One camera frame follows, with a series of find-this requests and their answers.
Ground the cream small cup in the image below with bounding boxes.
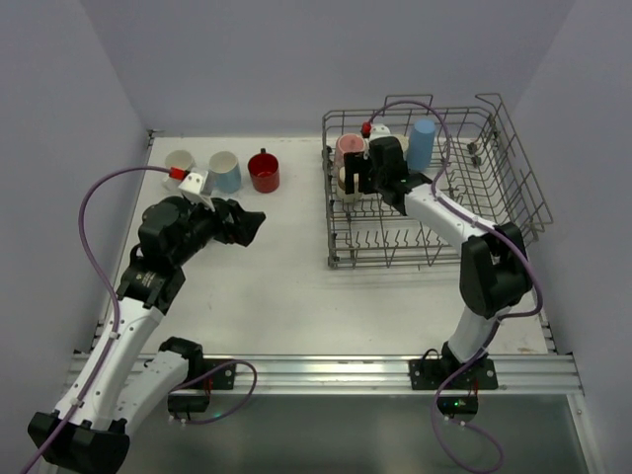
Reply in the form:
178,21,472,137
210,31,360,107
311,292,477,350
336,167,362,204

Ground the pink patterned mug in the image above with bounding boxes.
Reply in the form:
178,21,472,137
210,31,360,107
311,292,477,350
334,133,366,169

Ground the light blue mug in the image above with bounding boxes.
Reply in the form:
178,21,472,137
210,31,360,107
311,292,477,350
208,151,242,194

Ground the red mug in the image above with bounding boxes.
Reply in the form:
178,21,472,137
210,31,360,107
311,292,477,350
247,148,280,194

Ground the white mug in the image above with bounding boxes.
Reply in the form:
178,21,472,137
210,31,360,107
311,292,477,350
162,149,197,192

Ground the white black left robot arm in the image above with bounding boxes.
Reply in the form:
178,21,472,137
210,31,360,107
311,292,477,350
28,197,266,473

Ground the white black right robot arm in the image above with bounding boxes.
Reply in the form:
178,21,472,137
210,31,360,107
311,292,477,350
344,136,534,374

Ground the beige tall cup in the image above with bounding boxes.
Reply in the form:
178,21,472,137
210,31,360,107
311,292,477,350
394,134,410,160

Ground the blue tall tumbler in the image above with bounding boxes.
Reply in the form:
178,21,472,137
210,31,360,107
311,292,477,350
406,118,436,172

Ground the black left controller box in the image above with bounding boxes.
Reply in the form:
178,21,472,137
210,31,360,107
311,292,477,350
167,394,210,422

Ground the black controller box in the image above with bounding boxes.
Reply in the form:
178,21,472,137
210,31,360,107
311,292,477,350
167,394,210,422
436,395,479,423

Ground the black right controller box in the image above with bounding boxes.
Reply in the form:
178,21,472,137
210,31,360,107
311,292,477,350
436,395,479,423

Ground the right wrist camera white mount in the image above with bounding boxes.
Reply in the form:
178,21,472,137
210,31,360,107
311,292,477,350
360,121,392,141

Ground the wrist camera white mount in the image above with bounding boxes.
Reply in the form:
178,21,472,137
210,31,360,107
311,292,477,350
360,121,392,141
178,168,214,211

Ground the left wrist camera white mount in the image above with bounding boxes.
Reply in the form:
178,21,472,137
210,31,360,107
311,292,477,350
178,168,214,211

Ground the grey wire dish rack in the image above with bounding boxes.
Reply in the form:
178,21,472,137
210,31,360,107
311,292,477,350
321,93,553,270

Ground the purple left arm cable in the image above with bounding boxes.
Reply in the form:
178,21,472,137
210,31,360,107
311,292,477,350
19,165,258,474

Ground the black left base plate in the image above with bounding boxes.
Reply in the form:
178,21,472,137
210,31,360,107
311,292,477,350
174,358,236,392

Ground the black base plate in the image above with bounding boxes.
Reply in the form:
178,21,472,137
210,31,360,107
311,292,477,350
408,344,499,391
174,358,236,392

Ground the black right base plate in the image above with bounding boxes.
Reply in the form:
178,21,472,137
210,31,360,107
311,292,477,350
408,344,499,391

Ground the aluminium mounting rail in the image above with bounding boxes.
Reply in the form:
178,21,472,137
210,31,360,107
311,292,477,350
68,353,587,396

